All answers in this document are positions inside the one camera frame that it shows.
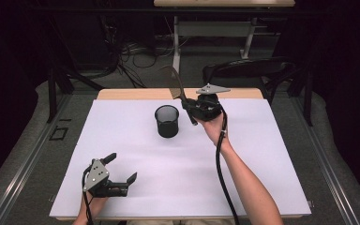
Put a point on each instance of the person's right hand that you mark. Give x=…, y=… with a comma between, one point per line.
x=215, y=129

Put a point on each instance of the short black tape strip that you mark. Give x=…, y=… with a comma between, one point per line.
x=65, y=119

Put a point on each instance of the white table board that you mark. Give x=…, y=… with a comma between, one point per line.
x=168, y=168

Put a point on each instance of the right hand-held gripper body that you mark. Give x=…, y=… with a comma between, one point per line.
x=207, y=106

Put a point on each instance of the black metal stand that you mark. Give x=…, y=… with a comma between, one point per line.
x=307, y=100
x=52, y=93

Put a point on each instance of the black spatula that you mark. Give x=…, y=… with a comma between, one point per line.
x=176, y=81

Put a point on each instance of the black mesh cup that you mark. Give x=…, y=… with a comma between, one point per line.
x=167, y=120

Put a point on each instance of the aluminium floor rail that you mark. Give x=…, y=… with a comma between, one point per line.
x=28, y=159
x=325, y=162

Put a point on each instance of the person's left hand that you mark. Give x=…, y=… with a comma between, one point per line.
x=94, y=203

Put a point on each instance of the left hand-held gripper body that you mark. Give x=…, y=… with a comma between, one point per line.
x=97, y=179

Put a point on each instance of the black chair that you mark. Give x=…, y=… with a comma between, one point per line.
x=250, y=69

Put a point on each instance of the white-legged wooden desk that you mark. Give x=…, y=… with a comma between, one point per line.
x=218, y=3

